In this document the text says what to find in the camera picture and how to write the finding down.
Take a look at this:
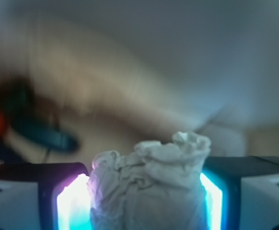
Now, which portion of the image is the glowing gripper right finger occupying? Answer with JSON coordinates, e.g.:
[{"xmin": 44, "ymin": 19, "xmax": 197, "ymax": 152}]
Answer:
[{"xmin": 200, "ymin": 156, "xmax": 279, "ymax": 230}]

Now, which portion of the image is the white paper ball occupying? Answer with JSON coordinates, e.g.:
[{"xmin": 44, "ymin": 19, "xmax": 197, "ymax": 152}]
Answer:
[{"xmin": 87, "ymin": 132, "xmax": 211, "ymax": 230}]

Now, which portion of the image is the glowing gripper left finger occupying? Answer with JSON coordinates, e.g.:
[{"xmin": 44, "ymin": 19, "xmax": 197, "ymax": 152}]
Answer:
[{"xmin": 0, "ymin": 162, "xmax": 91, "ymax": 230}]

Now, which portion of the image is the dark green toy cucumber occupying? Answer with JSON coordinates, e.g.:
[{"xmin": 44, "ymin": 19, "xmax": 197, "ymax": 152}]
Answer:
[{"xmin": 11, "ymin": 116, "xmax": 80, "ymax": 152}]

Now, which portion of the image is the brown paper bag tray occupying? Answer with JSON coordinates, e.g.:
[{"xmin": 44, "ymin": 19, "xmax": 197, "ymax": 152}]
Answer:
[{"xmin": 0, "ymin": 34, "xmax": 279, "ymax": 156}]

